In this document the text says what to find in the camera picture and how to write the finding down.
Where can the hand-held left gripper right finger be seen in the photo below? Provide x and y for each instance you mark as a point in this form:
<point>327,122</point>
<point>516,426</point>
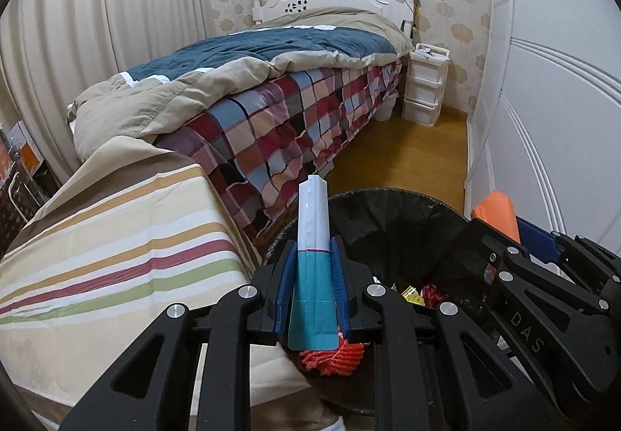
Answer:
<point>340,285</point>

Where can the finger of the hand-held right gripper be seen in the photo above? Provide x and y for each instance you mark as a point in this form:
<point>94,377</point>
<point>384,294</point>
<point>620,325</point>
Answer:
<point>536,239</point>
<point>529,314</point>

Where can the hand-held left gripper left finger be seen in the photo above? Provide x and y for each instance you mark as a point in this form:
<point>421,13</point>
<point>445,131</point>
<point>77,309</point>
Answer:
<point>286,285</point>

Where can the teal and white packet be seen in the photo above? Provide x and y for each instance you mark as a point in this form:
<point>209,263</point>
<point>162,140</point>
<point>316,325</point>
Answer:
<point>313,266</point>

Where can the orange foam piece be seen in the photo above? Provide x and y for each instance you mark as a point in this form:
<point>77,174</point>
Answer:
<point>497,217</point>

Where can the orange foam fruit net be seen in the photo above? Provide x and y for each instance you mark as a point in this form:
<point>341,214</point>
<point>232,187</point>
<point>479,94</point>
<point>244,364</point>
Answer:
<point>334,358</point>

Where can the black trash bin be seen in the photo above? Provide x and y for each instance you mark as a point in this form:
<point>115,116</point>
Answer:
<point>388,227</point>

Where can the plaid bedsheet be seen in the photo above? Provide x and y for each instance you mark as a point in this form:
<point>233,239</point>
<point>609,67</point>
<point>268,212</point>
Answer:
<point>291,120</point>

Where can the white wardrobe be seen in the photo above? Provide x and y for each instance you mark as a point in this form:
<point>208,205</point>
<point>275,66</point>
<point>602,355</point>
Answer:
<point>558,72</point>

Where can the striped tablecloth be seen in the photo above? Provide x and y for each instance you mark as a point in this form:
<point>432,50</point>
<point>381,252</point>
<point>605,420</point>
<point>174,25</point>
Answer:
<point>121,237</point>

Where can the small white bin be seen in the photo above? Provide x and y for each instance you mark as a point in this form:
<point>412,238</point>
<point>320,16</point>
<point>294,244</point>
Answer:
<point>387,108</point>

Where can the white plastic drawer unit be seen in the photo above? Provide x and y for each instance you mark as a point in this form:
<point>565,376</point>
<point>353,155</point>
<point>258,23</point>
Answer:
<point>422,86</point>

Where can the white papers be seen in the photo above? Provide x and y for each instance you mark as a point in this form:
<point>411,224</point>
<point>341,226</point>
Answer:
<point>432,51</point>

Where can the bed with plaid sheet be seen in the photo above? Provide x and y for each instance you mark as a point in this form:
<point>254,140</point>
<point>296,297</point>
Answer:
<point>242,50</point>

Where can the dark patterned storage box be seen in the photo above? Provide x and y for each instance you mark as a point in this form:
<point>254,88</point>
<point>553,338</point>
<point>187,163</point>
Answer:
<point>22,203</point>

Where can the white and orange box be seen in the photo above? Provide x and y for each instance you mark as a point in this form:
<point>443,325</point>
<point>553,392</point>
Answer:
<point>26,149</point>

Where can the cardboard box with orange print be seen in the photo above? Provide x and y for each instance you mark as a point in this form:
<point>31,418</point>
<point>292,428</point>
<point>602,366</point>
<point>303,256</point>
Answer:
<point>6,159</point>

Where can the beige striped curtain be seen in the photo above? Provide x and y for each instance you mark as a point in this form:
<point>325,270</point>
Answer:
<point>97,23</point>

